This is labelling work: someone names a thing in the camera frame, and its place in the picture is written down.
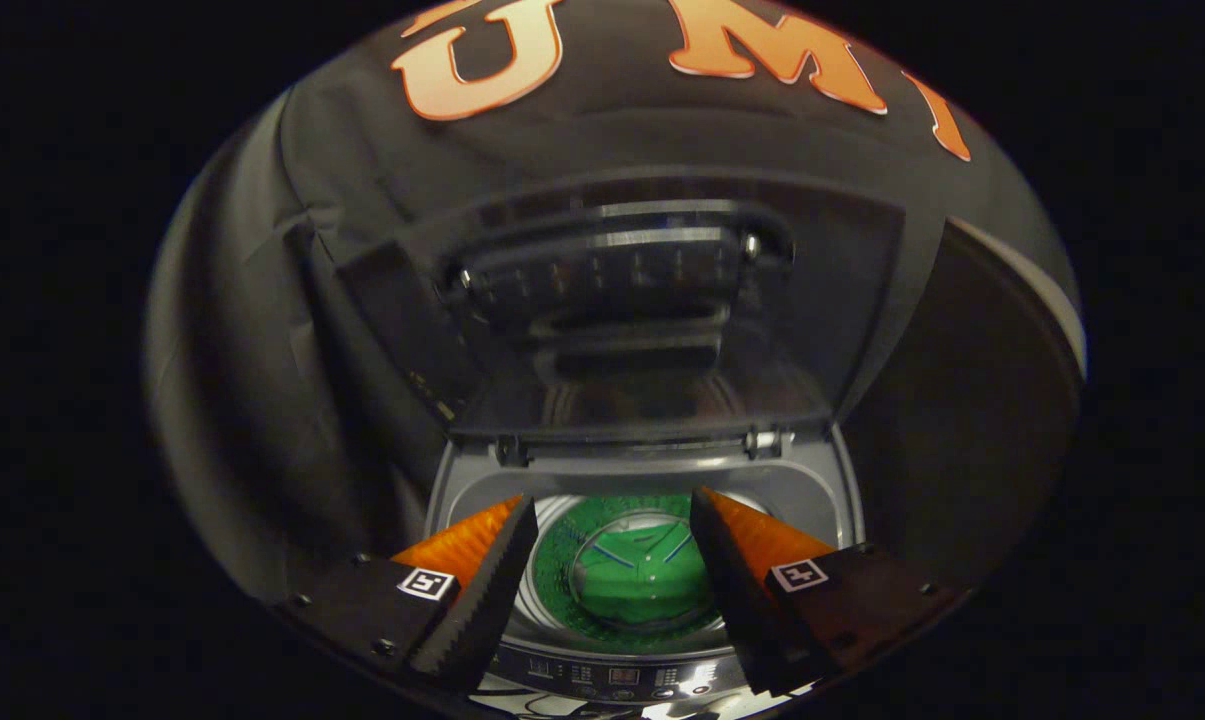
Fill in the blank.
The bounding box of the black backdrop cloth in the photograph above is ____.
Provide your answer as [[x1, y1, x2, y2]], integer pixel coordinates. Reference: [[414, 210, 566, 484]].
[[145, 0, 1083, 601]]

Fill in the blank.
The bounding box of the green polo shirt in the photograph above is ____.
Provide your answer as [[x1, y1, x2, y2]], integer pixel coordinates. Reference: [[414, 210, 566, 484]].
[[532, 494, 723, 653]]

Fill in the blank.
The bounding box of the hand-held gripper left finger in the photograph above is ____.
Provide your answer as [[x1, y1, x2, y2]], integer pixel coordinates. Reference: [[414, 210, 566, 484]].
[[277, 495, 540, 696]]

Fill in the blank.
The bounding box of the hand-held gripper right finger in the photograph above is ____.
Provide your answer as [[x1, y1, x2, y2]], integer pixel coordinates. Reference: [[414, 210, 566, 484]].
[[689, 487, 973, 698]]

